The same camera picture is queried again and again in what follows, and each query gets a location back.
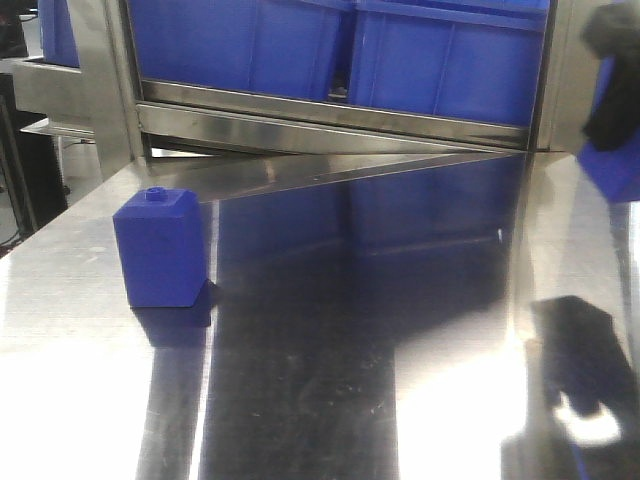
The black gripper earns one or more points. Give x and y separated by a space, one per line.
612 34

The blue part with wide cap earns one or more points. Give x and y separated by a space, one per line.
615 173

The blue part with small knob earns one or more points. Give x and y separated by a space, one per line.
160 241

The stainless steel shelf rack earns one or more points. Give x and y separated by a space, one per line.
106 99

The blue bin centre right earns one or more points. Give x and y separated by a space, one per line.
468 60

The blue bin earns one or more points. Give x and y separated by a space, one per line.
283 48
468 60
57 40

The blue bin centre left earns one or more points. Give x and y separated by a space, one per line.
283 48

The blue bin far left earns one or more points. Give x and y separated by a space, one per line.
57 40

